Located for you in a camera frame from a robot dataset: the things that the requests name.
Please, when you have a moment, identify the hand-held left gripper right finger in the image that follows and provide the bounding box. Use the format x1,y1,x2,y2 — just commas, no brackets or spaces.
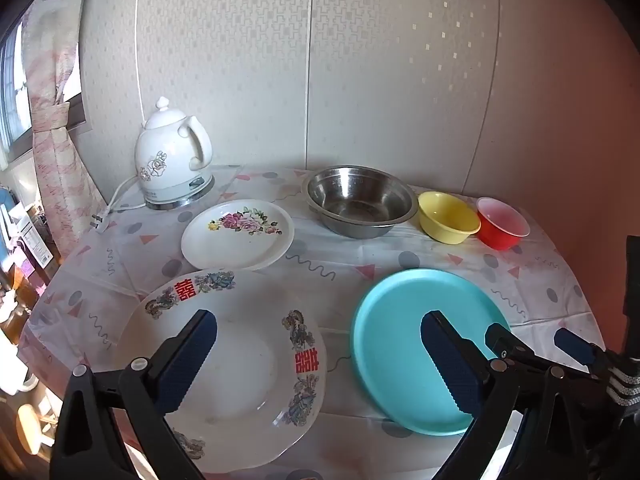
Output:
420,310,591,480

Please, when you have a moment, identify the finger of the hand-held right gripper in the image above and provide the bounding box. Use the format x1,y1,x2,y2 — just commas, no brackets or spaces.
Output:
485,322,603,391
555,328,608,368

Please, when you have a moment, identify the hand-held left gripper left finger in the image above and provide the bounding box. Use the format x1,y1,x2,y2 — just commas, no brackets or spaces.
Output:
50,309,218,480

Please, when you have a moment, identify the white dragon plate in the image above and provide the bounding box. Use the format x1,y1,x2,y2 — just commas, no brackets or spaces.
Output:
120,269,328,476

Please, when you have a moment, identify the teal plastic plate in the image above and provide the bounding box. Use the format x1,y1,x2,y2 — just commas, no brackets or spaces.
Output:
350,268,512,436

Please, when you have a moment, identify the red plastic bowl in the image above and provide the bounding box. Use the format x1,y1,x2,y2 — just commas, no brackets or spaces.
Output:
475,196,530,251

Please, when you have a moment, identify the white rose plate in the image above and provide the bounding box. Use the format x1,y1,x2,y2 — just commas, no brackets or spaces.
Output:
180,199,295,271

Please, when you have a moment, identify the yellow plastic bowl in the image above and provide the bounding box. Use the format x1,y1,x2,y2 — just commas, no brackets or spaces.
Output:
417,191,482,245

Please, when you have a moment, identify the stainless steel bowl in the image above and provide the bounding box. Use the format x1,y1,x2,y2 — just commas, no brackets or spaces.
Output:
300,164,419,239

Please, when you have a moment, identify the chrome kettle base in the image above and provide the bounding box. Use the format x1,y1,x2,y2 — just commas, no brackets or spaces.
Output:
144,176,216,211

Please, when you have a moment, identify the patterned plastic tablecloth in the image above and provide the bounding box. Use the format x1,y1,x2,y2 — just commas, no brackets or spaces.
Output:
20,164,608,480

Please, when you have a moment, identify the white floral electric kettle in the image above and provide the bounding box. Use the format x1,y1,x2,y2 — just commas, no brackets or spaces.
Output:
134,96,215,206

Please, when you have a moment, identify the white paper box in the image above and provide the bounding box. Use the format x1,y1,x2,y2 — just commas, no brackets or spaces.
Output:
10,202,55,268

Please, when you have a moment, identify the pink patterned curtain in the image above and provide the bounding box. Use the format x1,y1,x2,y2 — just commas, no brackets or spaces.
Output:
22,0,108,266

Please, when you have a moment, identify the white power cord with plug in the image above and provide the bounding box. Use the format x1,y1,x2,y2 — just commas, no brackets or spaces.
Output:
89,176,151,234

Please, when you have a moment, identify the white wall cable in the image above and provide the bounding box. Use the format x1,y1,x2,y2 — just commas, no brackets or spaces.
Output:
134,0,146,126

